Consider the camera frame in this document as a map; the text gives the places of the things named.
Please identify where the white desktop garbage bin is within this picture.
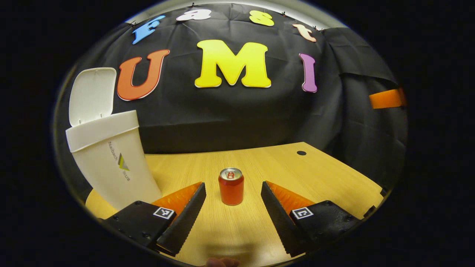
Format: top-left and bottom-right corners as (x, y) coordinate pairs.
(66, 67), (163, 211)

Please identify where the black backdrop cloth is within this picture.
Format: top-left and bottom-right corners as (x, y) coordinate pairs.
(56, 3), (409, 189)

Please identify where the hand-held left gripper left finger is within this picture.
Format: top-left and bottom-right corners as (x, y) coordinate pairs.
(98, 182), (207, 256)

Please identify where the red pop can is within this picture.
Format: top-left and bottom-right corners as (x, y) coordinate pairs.
(218, 168), (245, 206)

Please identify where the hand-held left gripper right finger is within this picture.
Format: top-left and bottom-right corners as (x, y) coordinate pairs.
(261, 181), (362, 257)

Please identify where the wooden desktop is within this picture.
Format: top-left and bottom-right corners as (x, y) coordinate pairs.
(85, 142), (384, 267)

